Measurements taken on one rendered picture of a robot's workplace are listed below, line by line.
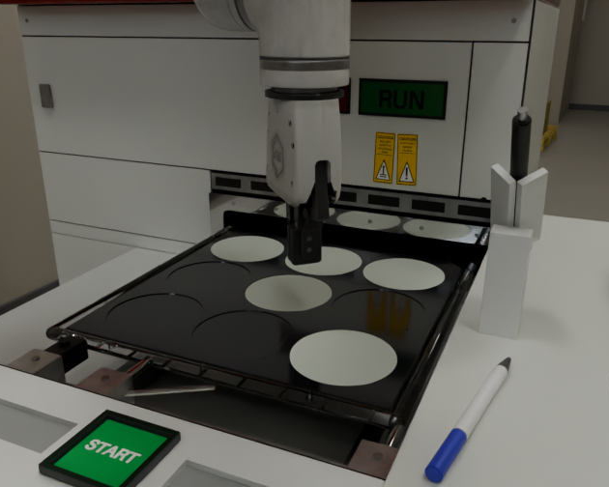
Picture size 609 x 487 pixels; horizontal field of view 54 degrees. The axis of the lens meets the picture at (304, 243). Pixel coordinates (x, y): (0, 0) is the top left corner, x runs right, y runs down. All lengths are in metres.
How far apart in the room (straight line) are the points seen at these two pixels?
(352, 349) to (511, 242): 0.20
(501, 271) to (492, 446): 0.15
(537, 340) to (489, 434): 0.13
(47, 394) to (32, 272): 2.45
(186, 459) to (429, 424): 0.15
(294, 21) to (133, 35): 0.51
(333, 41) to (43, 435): 0.38
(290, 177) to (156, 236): 0.55
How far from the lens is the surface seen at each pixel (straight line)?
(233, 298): 0.69
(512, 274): 0.48
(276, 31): 0.55
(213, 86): 0.94
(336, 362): 0.57
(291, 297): 0.69
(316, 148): 0.55
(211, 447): 0.38
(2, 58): 2.73
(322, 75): 0.55
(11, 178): 2.76
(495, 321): 0.49
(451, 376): 0.44
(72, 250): 1.22
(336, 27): 0.55
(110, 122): 1.07
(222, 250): 0.83
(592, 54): 9.64
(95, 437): 0.40
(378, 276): 0.75
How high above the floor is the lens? 1.20
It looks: 20 degrees down
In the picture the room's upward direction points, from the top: straight up
